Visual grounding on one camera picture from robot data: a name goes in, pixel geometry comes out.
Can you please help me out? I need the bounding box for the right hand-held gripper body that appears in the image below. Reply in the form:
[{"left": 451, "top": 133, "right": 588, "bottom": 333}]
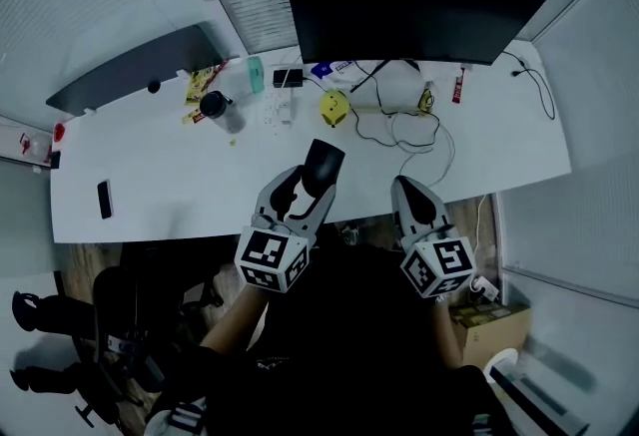
[{"left": 399, "top": 226, "right": 476, "bottom": 299}]

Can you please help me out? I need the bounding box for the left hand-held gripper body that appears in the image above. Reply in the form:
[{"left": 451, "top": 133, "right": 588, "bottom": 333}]
[{"left": 234, "top": 214, "right": 319, "bottom": 294}]

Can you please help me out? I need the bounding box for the black computer mouse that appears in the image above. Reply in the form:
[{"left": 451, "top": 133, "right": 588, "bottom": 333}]
[{"left": 303, "top": 138, "right": 346, "bottom": 199}]

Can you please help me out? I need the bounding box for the person's right forearm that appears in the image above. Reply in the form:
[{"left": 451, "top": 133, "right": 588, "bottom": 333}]
[{"left": 432, "top": 296, "right": 464, "bottom": 369}]

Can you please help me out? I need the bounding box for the person's left forearm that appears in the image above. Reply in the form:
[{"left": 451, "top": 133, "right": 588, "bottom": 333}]
[{"left": 199, "top": 281, "right": 269, "bottom": 355}]

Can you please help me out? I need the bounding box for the white floor power strip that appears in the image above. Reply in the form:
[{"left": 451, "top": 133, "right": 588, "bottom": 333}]
[{"left": 468, "top": 273, "right": 500, "bottom": 304}]

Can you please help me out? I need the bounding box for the brown cardboard box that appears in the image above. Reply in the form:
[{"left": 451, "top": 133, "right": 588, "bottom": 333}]
[{"left": 448, "top": 302, "right": 533, "bottom": 370}]

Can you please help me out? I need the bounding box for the white desk power strip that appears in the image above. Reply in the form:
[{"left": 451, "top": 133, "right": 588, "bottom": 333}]
[{"left": 262, "top": 87, "right": 299, "bottom": 127}]

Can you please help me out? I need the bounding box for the black office chair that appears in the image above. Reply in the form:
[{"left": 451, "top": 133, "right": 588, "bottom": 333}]
[
  {"left": 74, "top": 266, "right": 166, "bottom": 428},
  {"left": 9, "top": 291, "right": 96, "bottom": 393},
  {"left": 119, "top": 241, "right": 226, "bottom": 310}
]

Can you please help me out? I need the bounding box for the dark-lidded clear water bottle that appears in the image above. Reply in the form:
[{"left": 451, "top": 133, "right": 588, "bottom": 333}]
[{"left": 199, "top": 91, "right": 247, "bottom": 135}]

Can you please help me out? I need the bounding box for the yellow round face toy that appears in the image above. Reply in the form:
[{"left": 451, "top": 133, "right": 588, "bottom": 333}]
[{"left": 319, "top": 89, "right": 350, "bottom": 129}]

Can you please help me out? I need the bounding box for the yellow measuring tape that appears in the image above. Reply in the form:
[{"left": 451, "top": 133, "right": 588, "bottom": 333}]
[{"left": 348, "top": 82, "right": 435, "bottom": 117}]

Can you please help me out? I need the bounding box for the person's black clothing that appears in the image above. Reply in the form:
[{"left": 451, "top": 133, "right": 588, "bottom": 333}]
[{"left": 147, "top": 243, "right": 525, "bottom": 436}]

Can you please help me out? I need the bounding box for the black power adapter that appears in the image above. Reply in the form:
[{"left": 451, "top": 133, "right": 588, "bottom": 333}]
[{"left": 273, "top": 68, "right": 306, "bottom": 89}]

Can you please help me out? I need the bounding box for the mint green case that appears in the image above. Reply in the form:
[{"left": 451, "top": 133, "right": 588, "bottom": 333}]
[{"left": 247, "top": 55, "right": 265, "bottom": 95}]

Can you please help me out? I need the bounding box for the red stick packet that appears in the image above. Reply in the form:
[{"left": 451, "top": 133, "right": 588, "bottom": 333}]
[{"left": 451, "top": 67, "right": 466, "bottom": 105}]

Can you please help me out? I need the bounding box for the yellow snack packet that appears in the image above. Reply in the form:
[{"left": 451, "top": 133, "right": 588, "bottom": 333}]
[{"left": 182, "top": 59, "right": 231, "bottom": 125}]

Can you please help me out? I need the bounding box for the blue and white card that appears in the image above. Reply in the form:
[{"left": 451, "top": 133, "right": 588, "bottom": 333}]
[{"left": 310, "top": 59, "right": 355, "bottom": 79}]

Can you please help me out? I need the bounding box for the black smartphone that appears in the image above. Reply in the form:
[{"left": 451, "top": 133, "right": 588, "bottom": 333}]
[{"left": 96, "top": 179, "right": 115, "bottom": 220}]

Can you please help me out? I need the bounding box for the white tower fan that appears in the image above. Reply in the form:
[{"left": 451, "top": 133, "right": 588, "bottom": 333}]
[{"left": 482, "top": 347, "right": 590, "bottom": 436}]

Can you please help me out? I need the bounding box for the dark grey divider panel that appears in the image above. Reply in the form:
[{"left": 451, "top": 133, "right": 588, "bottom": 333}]
[{"left": 45, "top": 23, "right": 226, "bottom": 117}]

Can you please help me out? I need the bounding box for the black computer monitor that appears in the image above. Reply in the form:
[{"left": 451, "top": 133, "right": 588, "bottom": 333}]
[{"left": 282, "top": 0, "right": 549, "bottom": 94}]

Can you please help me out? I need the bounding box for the white floor cable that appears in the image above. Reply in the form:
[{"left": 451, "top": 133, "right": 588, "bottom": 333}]
[{"left": 471, "top": 194, "right": 493, "bottom": 280}]

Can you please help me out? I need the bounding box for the looped white cable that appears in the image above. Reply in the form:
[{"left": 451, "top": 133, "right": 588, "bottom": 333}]
[{"left": 388, "top": 112, "right": 456, "bottom": 189}]

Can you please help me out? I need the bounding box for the long black cable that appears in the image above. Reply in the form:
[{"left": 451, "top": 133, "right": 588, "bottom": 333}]
[{"left": 348, "top": 59, "right": 441, "bottom": 149}]

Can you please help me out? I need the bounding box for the black plug cable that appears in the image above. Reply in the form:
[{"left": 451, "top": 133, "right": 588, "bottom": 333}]
[{"left": 501, "top": 50, "right": 556, "bottom": 121}]

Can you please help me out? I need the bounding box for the clear water jug red handle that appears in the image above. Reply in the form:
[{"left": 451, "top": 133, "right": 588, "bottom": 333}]
[{"left": 18, "top": 132, "right": 54, "bottom": 164}]

